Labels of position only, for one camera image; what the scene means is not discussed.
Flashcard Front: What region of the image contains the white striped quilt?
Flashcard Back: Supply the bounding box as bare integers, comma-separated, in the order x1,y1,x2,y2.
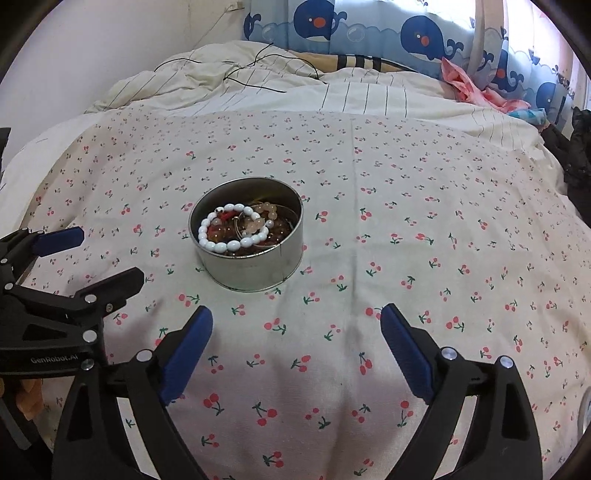
83,41,552,151

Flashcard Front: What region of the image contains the silver bangle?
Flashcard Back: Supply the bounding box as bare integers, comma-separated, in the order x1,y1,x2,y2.
230,208,300,251

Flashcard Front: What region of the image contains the cherry print bedsheet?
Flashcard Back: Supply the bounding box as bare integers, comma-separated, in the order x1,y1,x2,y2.
0,110,591,480

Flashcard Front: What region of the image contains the amber bead bracelet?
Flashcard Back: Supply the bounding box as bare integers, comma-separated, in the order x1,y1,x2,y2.
210,216,293,256

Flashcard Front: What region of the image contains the pale pink bead bracelet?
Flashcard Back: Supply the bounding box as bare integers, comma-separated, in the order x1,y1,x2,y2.
239,200,281,237

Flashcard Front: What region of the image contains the person's left hand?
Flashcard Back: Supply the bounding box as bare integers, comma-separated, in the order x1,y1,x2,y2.
16,379,44,421

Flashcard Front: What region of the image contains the black jacket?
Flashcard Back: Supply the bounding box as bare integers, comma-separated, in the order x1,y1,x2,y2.
540,106,591,205

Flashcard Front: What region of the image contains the round metal tin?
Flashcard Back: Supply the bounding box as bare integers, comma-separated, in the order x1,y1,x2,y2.
188,179,304,292

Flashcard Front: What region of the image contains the yellow striped pillow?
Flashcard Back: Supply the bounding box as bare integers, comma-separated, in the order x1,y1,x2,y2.
295,51,419,75

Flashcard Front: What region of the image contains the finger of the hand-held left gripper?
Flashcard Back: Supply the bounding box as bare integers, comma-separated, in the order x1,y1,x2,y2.
0,226,86,296
71,267,145,320

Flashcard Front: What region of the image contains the red string bracelet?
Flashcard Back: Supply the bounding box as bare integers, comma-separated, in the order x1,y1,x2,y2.
207,207,234,232

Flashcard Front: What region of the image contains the black cable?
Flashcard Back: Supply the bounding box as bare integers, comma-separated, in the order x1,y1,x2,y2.
154,42,331,93

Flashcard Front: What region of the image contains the white wall cable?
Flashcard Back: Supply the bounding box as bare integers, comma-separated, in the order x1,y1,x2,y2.
203,1,246,44

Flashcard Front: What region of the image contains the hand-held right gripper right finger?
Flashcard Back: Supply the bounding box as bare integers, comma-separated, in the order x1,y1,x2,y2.
381,303,543,480

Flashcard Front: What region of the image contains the pink cloth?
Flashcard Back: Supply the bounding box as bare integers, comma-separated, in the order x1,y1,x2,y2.
440,57,533,112

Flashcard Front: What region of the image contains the light blue cloth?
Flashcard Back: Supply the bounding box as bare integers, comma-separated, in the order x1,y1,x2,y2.
509,107,549,128

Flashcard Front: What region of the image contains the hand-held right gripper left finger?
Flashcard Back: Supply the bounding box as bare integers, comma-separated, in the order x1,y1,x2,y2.
53,305,214,480

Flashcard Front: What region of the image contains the blue whale print curtain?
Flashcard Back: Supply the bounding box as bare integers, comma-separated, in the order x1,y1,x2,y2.
242,0,580,118

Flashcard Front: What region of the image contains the white bead bracelet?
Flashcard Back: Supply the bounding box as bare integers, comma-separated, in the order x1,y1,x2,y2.
198,202,271,254

